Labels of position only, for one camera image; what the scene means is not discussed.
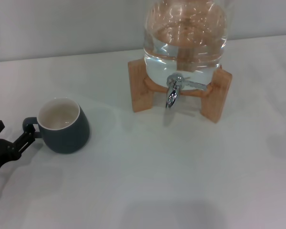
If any dark teal ceramic mug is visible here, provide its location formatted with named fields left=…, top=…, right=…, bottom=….
left=22, top=97, right=91, bottom=155

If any chrome faucet tap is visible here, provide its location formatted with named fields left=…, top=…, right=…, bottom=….
left=165, top=73, right=208, bottom=110

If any light wooden jar stand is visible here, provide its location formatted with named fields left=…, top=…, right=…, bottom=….
left=128, top=58, right=233, bottom=124

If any clear glass water jar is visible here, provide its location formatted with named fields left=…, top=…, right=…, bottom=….
left=142, top=0, right=229, bottom=88

